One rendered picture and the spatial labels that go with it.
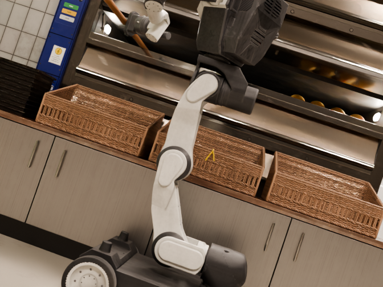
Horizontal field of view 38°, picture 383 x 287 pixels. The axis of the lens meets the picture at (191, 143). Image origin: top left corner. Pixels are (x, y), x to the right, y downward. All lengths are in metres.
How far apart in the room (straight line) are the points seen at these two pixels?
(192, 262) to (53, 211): 0.84
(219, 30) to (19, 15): 1.61
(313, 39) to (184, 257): 1.62
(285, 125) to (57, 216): 1.36
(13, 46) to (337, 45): 1.91
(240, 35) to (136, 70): 1.21
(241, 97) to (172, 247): 0.67
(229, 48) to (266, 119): 1.04
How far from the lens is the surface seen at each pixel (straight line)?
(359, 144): 3.26
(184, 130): 2.25
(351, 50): 3.32
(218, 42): 2.24
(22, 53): 3.47
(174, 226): 2.26
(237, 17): 2.23
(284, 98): 3.21
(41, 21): 3.47
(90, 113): 2.77
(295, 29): 3.30
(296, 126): 3.20
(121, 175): 2.67
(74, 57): 3.36
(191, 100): 2.23
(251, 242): 2.64
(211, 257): 2.25
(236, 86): 2.25
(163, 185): 2.21
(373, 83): 3.24
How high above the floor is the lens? 0.66
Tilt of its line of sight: 1 degrees up
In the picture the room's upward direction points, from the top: 19 degrees clockwise
